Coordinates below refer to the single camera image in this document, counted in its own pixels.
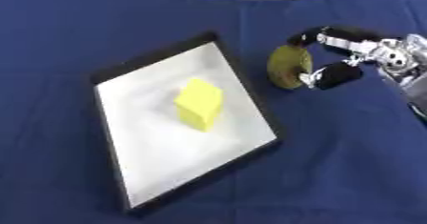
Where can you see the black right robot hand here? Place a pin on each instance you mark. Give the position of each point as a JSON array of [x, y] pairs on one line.
[[340, 74]]

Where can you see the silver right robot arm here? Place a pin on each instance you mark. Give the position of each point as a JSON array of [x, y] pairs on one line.
[[412, 72]]

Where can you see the black box with white inside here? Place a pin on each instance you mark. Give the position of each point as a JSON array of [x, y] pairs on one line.
[[183, 126]]

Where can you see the yellow cube block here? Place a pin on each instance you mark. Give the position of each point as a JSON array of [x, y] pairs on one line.
[[199, 104]]

